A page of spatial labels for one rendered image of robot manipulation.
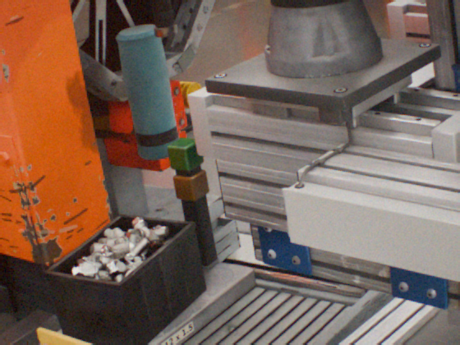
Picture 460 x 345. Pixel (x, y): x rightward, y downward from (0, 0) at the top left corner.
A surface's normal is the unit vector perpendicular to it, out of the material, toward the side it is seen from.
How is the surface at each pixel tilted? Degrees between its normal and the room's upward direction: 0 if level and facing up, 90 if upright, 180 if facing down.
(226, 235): 90
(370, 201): 0
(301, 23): 72
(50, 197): 90
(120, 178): 90
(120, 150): 90
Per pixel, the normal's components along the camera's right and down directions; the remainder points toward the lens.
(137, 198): 0.79, 0.11
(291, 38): -0.60, 0.09
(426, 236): -0.66, 0.37
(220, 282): -0.15, -0.92
